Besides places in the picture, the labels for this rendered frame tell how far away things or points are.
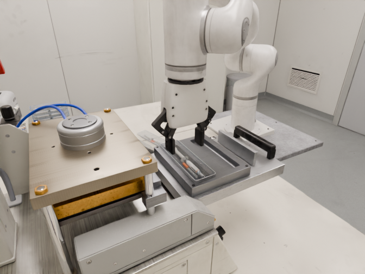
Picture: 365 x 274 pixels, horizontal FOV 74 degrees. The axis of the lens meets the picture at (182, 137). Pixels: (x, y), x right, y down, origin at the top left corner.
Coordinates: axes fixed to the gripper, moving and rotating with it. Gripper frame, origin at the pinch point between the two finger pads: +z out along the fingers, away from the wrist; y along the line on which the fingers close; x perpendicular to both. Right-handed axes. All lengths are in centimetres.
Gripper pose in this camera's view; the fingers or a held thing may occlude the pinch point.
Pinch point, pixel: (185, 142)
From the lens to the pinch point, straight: 58.0
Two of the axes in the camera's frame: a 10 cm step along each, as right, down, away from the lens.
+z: 0.0, 8.9, 4.6
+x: 4.9, 4.0, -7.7
